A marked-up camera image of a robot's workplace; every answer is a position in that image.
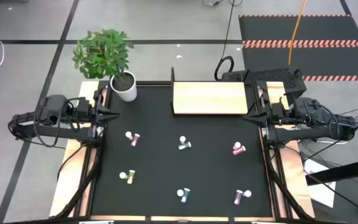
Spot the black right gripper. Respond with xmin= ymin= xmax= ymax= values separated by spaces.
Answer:
xmin=243 ymin=102 xmax=288 ymax=127

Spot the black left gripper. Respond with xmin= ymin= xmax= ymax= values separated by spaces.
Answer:
xmin=74 ymin=98 xmax=120 ymax=125

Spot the green plant in white pot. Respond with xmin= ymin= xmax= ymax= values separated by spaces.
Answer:
xmin=71 ymin=29 xmax=138 ymax=103

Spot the black table mat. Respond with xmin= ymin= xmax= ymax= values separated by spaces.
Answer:
xmin=90 ymin=84 xmax=273 ymax=218

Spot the white paper sheet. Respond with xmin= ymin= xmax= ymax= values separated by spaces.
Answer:
xmin=303 ymin=157 xmax=337 ymax=208

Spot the black desk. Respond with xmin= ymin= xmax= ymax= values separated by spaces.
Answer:
xmin=305 ymin=156 xmax=358 ymax=187

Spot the black hazard-striped floor mat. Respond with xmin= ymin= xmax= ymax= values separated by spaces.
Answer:
xmin=238 ymin=14 xmax=358 ymax=82

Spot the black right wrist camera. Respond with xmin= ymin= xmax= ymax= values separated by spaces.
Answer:
xmin=272 ymin=102 xmax=286 ymax=116

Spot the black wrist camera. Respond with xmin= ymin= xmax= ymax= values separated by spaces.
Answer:
xmin=272 ymin=102 xmax=286 ymax=116
xmin=76 ymin=99 xmax=90 ymax=113

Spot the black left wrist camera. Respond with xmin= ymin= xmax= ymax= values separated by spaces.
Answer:
xmin=76 ymin=99 xmax=90 ymax=113

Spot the thick black cable loop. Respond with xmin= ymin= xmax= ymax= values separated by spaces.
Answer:
xmin=213 ymin=55 xmax=235 ymax=82

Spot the black braided cable conduit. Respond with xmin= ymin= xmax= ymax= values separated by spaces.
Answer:
xmin=52 ymin=146 xmax=102 ymax=218
xmin=263 ymin=146 xmax=310 ymax=220

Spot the thin black hanging cable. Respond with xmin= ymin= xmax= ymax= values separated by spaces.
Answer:
xmin=222 ymin=0 xmax=236 ymax=60

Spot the orange-yellow cable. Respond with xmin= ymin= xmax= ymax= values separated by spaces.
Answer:
xmin=287 ymin=0 xmax=308 ymax=66

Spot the long black floor cable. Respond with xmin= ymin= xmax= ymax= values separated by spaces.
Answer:
xmin=303 ymin=169 xmax=358 ymax=217

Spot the black floor cable tangle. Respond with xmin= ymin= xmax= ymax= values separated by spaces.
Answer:
xmin=201 ymin=0 xmax=244 ymax=7

